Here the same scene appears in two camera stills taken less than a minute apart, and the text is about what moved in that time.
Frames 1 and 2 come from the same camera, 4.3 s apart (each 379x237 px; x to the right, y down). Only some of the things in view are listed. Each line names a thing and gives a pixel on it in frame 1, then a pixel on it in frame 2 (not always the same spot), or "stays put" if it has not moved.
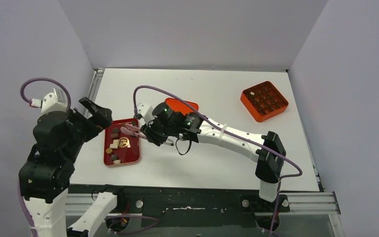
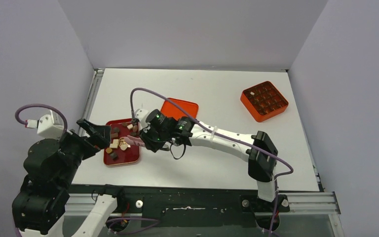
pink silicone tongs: (133, 130) -> (134, 140)
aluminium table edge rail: (96, 74) stays put
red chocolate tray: (120, 147) stays put
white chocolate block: (115, 144) stays put
